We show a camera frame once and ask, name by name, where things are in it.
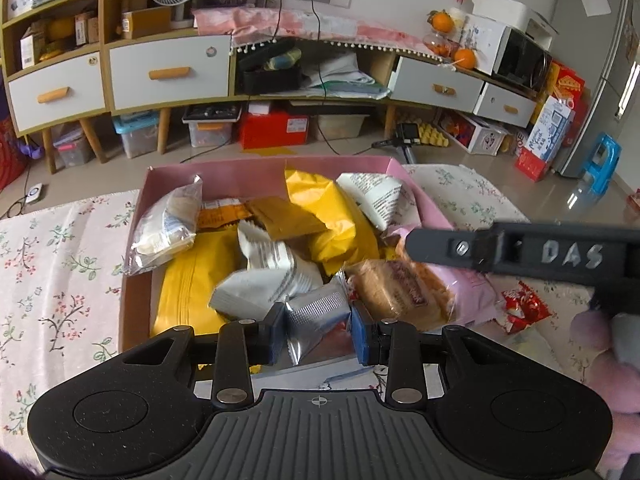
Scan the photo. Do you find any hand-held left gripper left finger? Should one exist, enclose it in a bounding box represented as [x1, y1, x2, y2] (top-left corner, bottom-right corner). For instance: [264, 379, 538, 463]
[120, 302, 287, 409]

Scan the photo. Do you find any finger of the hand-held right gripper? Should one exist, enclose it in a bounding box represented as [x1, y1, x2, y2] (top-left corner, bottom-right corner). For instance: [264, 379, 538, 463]
[404, 226, 497, 276]

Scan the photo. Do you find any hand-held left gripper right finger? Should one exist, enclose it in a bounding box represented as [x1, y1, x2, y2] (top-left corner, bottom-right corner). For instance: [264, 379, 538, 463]
[349, 307, 520, 409]

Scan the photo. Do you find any silver snack packet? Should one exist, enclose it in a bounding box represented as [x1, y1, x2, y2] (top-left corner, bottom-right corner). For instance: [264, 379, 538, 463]
[284, 279, 352, 367]

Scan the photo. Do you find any bread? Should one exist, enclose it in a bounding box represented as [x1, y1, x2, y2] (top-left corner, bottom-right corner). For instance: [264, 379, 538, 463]
[344, 258, 457, 332]

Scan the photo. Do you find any pink snack packet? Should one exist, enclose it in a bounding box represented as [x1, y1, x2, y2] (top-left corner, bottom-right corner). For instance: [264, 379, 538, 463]
[384, 224, 497, 327]

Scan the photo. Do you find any white triangular printed packet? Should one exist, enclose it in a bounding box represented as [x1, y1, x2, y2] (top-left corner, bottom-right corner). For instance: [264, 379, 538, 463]
[208, 219, 324, 322]
[335, 171, 404, 232]

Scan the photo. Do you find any golden brown snack packet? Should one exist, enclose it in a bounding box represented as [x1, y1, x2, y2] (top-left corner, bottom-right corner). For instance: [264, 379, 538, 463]
[246, 195, 329, 242]

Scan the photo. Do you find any orange printed packet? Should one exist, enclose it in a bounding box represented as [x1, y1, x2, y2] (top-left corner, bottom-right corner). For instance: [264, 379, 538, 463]
[196, 199, 254, 234]

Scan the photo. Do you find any clear cookie packet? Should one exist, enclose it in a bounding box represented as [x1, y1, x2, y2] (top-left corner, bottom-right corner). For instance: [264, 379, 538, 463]
[123, 175, 204, 278]

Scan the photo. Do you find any pink cardboard box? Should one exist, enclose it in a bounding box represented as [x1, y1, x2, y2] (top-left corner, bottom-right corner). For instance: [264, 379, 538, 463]
[119, 155, 457, 367]

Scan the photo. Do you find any red white candy wrapper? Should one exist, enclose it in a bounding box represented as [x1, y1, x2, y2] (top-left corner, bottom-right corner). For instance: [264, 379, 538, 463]
[499, 281, 552, 335]

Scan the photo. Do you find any plain yellow snack packet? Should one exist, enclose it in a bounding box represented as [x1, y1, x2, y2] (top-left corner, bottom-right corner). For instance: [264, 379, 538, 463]
[284, 166, 382, 277]
[149, 234, 253, 342]

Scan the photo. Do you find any small red carton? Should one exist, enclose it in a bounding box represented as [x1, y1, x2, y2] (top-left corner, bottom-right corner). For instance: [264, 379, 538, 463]
[514, 149, 552, 183]

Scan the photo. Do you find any blue plastic stool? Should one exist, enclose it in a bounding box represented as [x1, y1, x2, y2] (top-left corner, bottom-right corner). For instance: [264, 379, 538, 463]
[581, 131, 624, 197]

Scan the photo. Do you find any yellow egg tray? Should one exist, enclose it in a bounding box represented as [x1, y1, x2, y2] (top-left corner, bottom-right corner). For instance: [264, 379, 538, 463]
[416, 121, 452, 148]

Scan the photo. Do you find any black device on tripod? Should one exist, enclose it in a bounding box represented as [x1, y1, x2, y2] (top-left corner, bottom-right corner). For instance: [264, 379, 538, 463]
[371, 121, 422, 152]

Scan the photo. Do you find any white toy box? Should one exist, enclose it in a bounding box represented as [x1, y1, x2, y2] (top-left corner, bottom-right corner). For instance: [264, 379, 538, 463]
[439, 109, 512, 157]

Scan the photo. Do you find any blue white carton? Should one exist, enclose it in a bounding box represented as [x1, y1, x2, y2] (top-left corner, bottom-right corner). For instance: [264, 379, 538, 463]
[524, 94, 577, 164]

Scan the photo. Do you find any clear plastic bin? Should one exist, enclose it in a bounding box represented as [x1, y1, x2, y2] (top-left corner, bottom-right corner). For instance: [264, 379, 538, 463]
[309, 111, 372, 143]

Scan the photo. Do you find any long wooden tv stand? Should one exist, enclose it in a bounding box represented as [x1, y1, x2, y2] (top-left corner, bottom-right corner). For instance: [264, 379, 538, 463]
[231, 34, 544, 152]

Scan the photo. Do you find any red yellow gift box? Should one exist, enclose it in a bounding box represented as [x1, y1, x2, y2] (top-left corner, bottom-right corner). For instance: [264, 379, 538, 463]
[539, 61, 587, 112]

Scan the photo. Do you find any grey refrigerator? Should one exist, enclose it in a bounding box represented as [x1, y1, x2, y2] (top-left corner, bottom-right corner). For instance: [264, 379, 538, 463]
[549, 0, 640, 179]

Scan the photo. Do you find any pile of white papers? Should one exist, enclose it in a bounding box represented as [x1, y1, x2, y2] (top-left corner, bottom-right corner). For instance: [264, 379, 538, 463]
[301, 54, 392, 102]

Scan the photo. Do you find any black microwave oven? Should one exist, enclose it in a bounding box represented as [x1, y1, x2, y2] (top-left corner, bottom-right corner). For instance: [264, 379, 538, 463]
[491, 26, 554, 94]

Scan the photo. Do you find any red cardboard box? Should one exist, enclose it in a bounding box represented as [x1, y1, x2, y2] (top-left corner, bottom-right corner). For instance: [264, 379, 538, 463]
[236, 109, 311, 151]

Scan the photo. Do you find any glass bowl of oranges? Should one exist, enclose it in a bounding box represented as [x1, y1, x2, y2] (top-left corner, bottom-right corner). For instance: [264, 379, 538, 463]
[423, 31, 454, 57]

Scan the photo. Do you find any white printed box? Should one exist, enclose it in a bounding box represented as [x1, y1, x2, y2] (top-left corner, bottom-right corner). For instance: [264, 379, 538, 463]
[461, 11, 512, 77]

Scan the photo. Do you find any white lidded storage bin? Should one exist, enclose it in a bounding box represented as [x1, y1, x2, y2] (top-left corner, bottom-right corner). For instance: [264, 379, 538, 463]
[181, 104, 242, 149]

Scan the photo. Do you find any floral cloth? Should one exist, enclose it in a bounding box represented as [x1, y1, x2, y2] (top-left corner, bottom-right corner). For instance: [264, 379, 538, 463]
[0, 162, 603, 461]

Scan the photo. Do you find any black storage box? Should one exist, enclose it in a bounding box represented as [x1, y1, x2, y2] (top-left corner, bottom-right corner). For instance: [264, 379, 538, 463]
[236, 44, 304, 96]

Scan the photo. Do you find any blue lidded storage bin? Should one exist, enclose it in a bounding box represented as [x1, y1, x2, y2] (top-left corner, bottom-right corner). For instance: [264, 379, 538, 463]
[111, 111, 162, 159]

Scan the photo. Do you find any pink tasselled cloth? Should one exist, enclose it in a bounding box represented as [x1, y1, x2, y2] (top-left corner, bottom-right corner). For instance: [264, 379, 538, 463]
[191, 4, 457, 64]

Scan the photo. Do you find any white appliance box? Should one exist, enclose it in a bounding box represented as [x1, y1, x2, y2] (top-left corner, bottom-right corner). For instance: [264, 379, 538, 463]
[471, 0, 559, 37]

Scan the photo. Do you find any small clear storage bin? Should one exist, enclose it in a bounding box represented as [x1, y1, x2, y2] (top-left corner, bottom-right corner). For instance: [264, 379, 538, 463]
[51, 126, 97, 169]

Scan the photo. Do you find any wooden drawer cabinet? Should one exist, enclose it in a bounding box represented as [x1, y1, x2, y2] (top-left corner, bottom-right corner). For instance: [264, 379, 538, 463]
[101, 0, 237, 154]

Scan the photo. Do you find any red printed bag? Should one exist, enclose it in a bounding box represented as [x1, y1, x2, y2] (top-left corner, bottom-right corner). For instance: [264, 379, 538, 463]
[0, 119, 29, 192]

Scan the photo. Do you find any tall wooden shelf cabinet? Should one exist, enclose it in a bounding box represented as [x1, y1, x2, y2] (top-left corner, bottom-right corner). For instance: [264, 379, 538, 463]
[0, 0, 114, 174]

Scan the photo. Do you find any flat cardboard box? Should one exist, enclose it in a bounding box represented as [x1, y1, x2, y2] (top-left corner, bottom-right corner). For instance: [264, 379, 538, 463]
[120, 6, 174, 41]

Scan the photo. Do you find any small cardboard box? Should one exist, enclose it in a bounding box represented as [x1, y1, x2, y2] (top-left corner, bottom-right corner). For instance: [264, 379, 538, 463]
[74, 11, 99, 46]

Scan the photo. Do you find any yellow pouch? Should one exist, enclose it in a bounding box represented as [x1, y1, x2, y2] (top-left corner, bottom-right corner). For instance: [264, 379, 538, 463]
[44, 16, 77, 59]

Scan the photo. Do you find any small white box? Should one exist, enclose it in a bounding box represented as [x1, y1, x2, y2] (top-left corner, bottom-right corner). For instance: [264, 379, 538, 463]
[19, 29, 42, 69]

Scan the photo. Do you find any black power cable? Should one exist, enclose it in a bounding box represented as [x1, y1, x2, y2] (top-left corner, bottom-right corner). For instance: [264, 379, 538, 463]
[271, 0, 288, 43]
[310, 0, 331, 156]

